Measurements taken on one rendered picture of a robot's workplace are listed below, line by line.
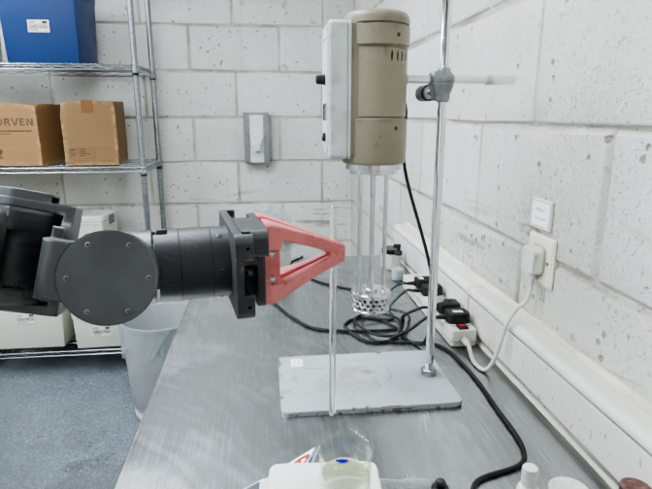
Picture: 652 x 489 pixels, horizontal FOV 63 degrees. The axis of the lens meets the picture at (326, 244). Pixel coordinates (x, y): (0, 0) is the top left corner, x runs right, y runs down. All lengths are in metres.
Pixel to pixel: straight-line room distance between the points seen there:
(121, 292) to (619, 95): 0.69
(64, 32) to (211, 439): 2.13
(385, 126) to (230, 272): 0.47
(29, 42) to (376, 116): 2.12
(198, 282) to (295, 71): 2.52
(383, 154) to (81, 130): 1.97
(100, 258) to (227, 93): 2.57
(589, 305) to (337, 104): 0.48
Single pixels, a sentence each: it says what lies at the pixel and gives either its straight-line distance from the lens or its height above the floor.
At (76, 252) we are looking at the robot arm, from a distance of 0.34.
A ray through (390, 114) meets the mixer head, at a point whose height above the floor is 1.22.
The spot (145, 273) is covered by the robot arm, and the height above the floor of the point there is 1.12.
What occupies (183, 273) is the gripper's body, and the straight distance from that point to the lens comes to 0.41.
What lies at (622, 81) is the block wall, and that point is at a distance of 0.84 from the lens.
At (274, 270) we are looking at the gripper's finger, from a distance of 0.43.
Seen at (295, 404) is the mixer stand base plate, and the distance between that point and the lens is 0.90.
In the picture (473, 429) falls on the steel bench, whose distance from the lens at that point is 0.89.
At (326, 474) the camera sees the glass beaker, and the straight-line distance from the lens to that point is 0.54.
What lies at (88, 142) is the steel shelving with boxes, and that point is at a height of 1.10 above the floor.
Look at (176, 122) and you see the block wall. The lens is 2.91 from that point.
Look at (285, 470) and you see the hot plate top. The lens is 0.63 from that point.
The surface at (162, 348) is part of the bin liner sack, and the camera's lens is 2.15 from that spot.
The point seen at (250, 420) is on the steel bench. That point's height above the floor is 0.75.
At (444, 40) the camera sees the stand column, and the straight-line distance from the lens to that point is 0.90.
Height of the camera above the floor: 1.22
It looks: 14 degrees down
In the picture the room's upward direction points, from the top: straight up
